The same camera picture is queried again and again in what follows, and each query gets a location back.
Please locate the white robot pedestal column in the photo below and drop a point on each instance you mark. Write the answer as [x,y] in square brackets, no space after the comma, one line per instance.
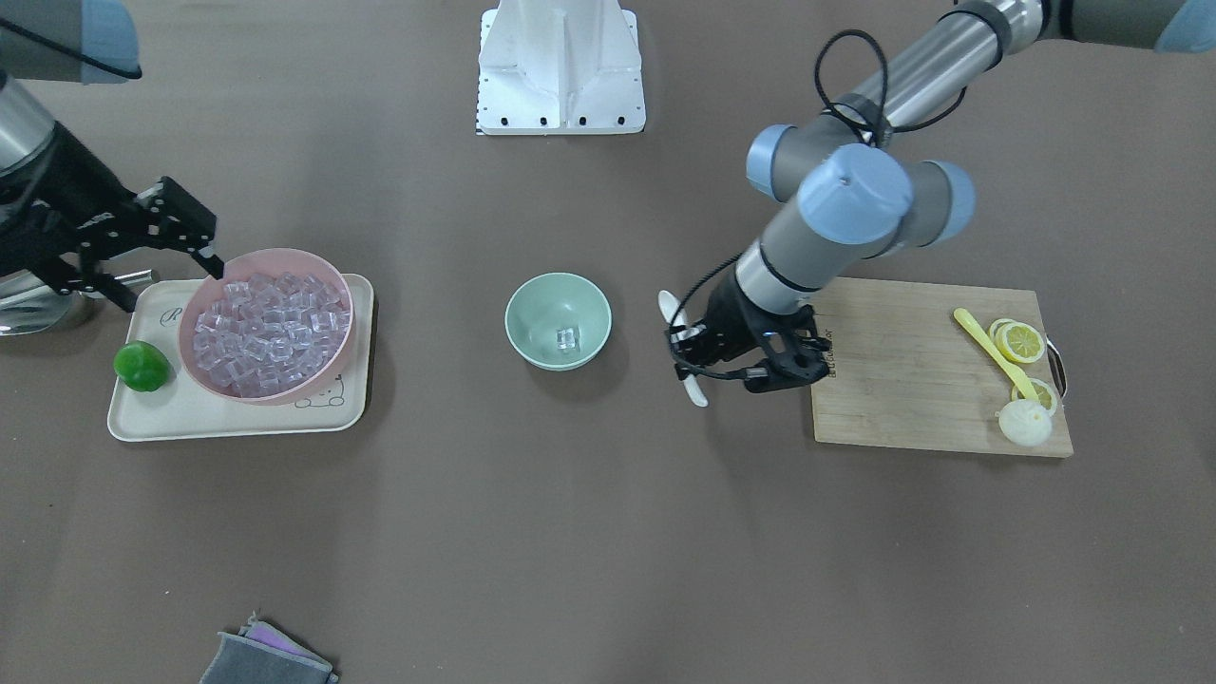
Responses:
[559,68]

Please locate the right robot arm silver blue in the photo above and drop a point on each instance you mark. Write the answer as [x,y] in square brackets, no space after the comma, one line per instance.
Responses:
[64,42]

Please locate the green lime toy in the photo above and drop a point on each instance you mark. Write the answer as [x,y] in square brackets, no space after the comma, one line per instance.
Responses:
[142,367]

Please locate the bamboo cutting board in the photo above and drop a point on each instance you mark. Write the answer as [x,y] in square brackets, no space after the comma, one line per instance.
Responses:
[903,373]

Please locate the pink bowl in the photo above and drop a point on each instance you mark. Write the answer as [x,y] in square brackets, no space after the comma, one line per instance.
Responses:
[272,262]

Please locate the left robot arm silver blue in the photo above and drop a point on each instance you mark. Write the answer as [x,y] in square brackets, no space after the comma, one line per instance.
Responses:
[844,198]

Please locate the beige tray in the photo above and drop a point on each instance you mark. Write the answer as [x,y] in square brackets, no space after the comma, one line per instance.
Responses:
[184,409]

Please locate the clear ice cube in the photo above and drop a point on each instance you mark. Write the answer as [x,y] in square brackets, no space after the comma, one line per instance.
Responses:
[568,340]

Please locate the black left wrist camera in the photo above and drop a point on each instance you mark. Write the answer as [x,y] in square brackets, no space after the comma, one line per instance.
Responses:
[795,353]

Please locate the white ceramic spoon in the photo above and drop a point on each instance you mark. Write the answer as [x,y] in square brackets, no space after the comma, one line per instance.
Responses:
[668,305]

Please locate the yellow plastic spoon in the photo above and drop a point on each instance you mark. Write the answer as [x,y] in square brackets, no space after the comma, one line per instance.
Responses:
[1016,375]

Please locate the mint green bowl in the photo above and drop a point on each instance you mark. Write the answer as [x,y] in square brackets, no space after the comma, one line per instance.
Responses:
[551,301]

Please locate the pile of clear ice cubes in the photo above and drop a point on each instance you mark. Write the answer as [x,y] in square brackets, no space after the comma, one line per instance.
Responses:
[269,334]

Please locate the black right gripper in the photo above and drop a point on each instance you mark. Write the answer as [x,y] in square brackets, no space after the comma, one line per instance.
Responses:
[68,186]

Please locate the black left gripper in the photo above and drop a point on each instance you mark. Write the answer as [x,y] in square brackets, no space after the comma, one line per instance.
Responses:
[729,318]

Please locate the grey folded cloth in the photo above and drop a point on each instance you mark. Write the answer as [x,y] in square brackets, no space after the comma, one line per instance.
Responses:
[261,652]

